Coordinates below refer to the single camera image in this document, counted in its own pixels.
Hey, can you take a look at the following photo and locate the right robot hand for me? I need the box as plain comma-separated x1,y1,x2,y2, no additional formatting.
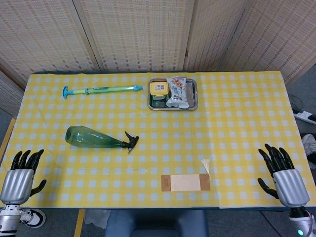
257,143,311,207

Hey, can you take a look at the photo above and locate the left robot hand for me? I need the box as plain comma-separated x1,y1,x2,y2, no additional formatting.
0,149,47,205

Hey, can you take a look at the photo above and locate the green spray bottle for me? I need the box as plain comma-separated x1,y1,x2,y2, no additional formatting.
65,125,140,155

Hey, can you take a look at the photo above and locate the white black sneaker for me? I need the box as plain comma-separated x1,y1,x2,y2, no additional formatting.
19,209,47,228

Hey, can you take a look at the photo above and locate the grey white sneaker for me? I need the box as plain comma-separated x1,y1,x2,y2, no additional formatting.
302,134,316,170

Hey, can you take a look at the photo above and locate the white power strip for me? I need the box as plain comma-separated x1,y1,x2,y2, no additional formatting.
293,110,316,122

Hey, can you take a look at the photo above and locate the green blue water pump toy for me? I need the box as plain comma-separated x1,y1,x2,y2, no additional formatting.
62,85,144,99

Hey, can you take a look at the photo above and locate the metal tray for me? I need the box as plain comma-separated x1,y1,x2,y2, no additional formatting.
147,78,198,111

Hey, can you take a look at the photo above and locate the yellow checkered tablecloth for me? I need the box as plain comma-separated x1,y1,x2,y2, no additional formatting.
0,71,316,211

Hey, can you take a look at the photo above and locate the white snack packet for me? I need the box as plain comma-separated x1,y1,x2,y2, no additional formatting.
165,76,190,109

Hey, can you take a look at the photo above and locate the yellow lidded container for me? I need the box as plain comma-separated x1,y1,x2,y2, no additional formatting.
149,81,170,102

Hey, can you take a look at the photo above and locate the woven folding screen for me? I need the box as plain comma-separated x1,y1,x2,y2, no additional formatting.
0,0,316,117

